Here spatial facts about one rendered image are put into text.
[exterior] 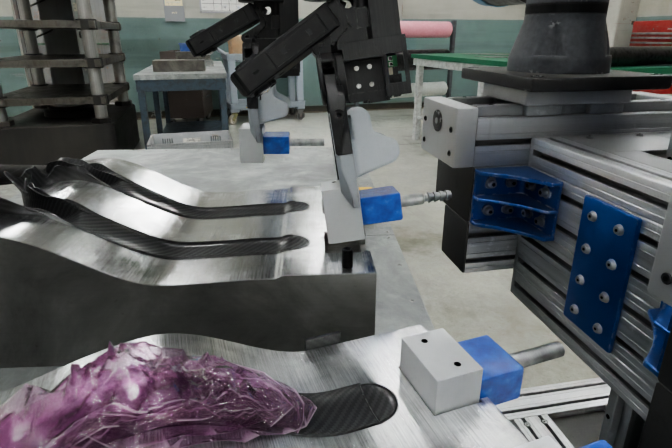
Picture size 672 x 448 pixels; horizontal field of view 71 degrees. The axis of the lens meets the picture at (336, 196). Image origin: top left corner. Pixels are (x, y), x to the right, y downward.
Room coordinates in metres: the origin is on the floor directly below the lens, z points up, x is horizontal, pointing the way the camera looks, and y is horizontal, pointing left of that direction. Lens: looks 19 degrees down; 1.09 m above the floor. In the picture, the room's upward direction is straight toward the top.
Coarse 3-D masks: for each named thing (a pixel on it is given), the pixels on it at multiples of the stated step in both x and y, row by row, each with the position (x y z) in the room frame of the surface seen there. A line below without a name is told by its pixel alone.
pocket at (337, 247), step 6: (324, 234) 0.47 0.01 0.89; (324, 240) 0.47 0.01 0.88; (360, 240) 0.47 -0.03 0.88; (330, 246) 0.47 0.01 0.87; (336, 246) 0.47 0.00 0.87; (342, 246) 0.47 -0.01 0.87; (348, 246) 0.47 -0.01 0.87; (354, 246) 0.47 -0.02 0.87; (360, 246) 0.46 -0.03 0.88; (330, 252) 0.47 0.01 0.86; (336, 252) 0.47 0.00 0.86
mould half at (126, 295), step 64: (64, 192) 0.47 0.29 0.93; (192, 192) 0.61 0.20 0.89; (256, 192) 0.62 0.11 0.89; (320, 192) 0.60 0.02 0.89; (0, 256) 0.36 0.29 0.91; (64, 256) 0.36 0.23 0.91; (128, 256) 0.40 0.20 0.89; (256, 256) 0.42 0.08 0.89; (320, 256) 0.41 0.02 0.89; (0, 320) 0.36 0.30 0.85; (64, 320) 0.36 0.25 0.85; (128, 320) 0.37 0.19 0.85; (192, 320) 0.37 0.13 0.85; (256, 320) 0.37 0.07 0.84; (320, 320) 0.37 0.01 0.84
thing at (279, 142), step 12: (240, 132) 0.70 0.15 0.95; (264, 132) 0.74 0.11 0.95; (276, 132) 0.74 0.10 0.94; (288, 132) 0.74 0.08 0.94; (240, 144) 0.70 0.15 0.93; (252, 144) 0.70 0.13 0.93; (264, 144) 0.71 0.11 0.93; (276, 144) 0.71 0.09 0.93; (288, 144) 0.71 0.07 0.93; (300, 144) 0.73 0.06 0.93; (312, 144) 0.73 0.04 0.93; (240, 156) 0.70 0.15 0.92; (252, 156) 0.70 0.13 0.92; (264, 156) 0.72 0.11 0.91
